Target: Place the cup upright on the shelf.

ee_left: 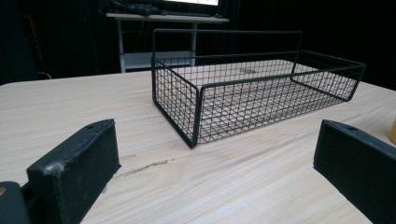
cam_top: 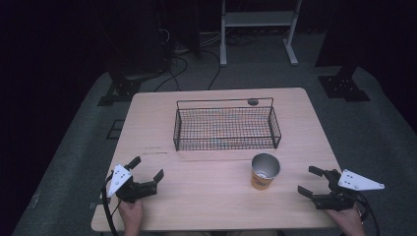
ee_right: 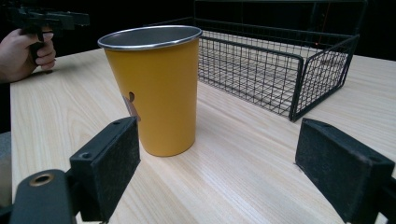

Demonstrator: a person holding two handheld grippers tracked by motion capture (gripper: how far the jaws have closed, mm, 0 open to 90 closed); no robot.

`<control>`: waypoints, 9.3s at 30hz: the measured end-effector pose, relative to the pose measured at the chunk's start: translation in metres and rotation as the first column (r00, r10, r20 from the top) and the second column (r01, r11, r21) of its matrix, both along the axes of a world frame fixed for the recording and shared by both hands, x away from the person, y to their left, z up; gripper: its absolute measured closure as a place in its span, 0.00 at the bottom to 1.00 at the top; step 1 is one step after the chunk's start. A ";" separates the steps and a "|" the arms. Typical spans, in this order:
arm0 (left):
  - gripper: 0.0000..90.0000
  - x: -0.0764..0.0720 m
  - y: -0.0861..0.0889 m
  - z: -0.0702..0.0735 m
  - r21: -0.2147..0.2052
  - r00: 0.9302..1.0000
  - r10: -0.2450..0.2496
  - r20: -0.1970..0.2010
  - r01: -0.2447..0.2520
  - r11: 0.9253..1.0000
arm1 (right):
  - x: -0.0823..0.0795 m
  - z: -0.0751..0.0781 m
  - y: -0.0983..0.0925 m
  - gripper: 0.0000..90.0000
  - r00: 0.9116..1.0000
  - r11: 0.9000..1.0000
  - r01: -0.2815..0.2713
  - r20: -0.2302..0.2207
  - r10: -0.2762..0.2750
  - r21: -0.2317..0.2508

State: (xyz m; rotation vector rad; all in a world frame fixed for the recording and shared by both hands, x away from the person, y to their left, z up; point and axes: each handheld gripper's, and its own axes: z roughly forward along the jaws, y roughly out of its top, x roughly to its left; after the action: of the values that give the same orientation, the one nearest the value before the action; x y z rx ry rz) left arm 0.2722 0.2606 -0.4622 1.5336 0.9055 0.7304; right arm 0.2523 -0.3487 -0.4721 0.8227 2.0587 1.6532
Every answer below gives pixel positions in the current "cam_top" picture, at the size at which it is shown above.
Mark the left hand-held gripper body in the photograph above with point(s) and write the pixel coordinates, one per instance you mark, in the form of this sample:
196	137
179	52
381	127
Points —
126	185

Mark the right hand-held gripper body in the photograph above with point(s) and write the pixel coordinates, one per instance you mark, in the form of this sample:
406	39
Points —
344	191

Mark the metal cup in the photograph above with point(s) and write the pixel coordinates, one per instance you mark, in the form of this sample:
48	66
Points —
264	171

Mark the person's right hand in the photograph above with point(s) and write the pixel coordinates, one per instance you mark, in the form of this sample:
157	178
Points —
346	221

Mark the person's left hand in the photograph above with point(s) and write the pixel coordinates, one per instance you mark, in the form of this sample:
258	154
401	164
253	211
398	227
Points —
131	215

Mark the black stand base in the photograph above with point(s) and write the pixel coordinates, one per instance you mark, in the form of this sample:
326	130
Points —
342	86
122	86

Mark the dark round table grommet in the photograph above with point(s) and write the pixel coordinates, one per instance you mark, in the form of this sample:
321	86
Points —
252	102

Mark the white metal stand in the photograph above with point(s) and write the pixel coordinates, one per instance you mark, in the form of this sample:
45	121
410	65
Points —
259	19

